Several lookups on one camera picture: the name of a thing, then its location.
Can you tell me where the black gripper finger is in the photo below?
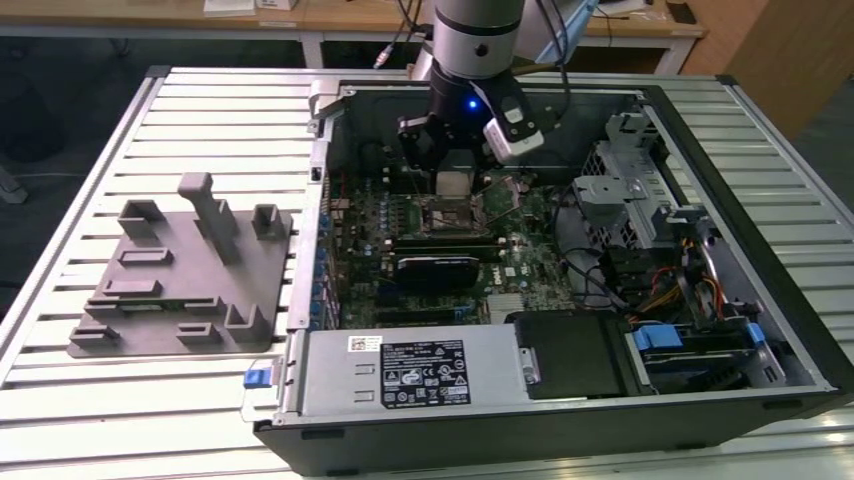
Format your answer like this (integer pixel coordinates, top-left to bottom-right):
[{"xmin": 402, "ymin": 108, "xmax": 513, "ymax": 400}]
[
  {"xmin": 398, "ymin": 115, "xmax": 442, "ymax": 174},
  {"xmin": 466, "ymin": 144, "xmax": 504, "ymax": 174}
]

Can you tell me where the silver CPU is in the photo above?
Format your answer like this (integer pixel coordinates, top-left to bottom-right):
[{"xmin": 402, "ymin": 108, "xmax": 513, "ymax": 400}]
[{"xmin": 437, "ymin": 169, "xmax": 474, "ymax": 197}]

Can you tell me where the metal socket cover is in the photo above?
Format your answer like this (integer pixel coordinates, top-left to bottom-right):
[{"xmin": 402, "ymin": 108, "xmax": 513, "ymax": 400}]
[{"xmin": 474, "ymin": 172, "xmax": 537, "ymax": 226}]

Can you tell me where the CPU socket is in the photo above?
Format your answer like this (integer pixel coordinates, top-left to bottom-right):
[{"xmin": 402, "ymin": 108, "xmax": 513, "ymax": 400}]
[{"xmin": 417, "ymin": 194, "xmax": 493, "ymax": 236}]

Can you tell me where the black RAM slot row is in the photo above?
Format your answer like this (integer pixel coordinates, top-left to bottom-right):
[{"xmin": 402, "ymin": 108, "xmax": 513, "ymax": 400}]
[
  {"xmin": 390, "ymin": 234, "xmax": 509, "ymax": 261},
  {"xmin": 384, "ymin": 164, "xmax": 496, "ymax": 194}
]

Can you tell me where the perforated metal drive cage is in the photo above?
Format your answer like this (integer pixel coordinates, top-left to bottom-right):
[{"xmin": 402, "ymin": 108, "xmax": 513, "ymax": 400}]
[{"xmin": 573, "ymin": 112, "xmax": 709, "ymax": 251}]

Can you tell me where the black graphics card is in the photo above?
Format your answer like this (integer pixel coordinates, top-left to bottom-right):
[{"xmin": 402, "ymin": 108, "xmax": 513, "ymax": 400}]
[{"xmin": 396, "ymin": 254, "xmax": 481, "ymax": 292}]

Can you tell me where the green motherboard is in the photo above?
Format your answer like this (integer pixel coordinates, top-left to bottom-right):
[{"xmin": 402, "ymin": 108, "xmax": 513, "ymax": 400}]
[{"xmin": 319, "ymin": 167, "xmax": 582, "ymax": 331}]

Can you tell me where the silver heat sink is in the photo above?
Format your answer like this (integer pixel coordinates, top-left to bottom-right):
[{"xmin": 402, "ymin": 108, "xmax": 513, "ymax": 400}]
[{"xmin": 489, "ymin": 294, "xmax": 530, "ymax": 324}]

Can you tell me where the white paper box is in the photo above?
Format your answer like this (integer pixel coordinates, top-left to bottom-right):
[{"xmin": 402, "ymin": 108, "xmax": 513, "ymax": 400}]
[{"xmin": 202, "ymin": 0, "xmax": 257, "ymax": 15}]

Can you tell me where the black plastic fan shroud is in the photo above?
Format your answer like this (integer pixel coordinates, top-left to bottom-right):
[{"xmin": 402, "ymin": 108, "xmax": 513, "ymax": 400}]
[{"xmin": 513, "ymin": 309, "xmax": 642, "ymax": 401}]

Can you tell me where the blue disk carrier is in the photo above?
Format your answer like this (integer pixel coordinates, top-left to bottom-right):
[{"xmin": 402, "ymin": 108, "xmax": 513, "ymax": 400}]
[{"xmin": 630, "ymin": 322, "xmax": 686, "ymax": 354}]

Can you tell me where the grey parts rack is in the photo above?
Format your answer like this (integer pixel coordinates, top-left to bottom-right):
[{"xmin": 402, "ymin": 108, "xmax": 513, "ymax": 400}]
[{"xmin": 66, "ymin": 171, "xmax": 299, "ymax": 360}]

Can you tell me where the grey power supply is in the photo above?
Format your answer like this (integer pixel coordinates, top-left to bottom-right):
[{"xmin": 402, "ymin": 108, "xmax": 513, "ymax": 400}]
[{"xmin": 293, "ymin": 327, "xmax": 536, "ymax": 419}]

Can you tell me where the wooden desk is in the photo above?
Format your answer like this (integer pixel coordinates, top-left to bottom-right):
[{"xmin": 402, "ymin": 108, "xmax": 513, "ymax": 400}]
[{"xmin": 0, "ymin": 0, "xmax": 709, "ymax": 76}]

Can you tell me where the brown wooden cabinet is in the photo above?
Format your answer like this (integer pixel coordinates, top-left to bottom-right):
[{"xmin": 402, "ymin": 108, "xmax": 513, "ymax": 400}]
[{"xmin": 686, "ymin": 0, "xmax": 854, "ymax": 141}]

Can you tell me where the black open PC case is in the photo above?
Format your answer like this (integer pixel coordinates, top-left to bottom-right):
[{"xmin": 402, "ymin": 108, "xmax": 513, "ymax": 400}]
[{"xmin": 250, "ymin": 77, "xmax": 854, "ymax": 476}]

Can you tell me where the metal disk bay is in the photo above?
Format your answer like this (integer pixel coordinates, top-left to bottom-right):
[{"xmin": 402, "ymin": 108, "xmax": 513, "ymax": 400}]
[{"xmin": 624, "ymin": 319, "xmax": 789, "ymax": 396}]

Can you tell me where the white metal foot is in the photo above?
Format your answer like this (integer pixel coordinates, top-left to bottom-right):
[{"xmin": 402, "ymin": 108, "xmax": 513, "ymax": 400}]
[{"xmin": 0, "ymin": 164, "xmax": 30, "ymax": 204}]

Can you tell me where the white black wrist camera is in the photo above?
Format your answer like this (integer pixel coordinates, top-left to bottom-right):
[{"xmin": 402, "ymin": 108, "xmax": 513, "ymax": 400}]
[{"xmin": 481, "ymin": 92, "xmax": 548, "ymax": 164}]

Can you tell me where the black cable bundle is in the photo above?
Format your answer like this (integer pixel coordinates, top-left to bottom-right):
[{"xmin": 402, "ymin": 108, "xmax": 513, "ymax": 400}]
[{"xmin": 560, "ymin": 247, "xmax": 636, "ymax": 314}]

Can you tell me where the orange yellow wire bundle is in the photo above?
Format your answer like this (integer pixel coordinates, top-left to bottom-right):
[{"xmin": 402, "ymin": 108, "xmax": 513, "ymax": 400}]
[{"xmin": 640, "ymin": 237, "xmax": 729, "ymax": 314}]

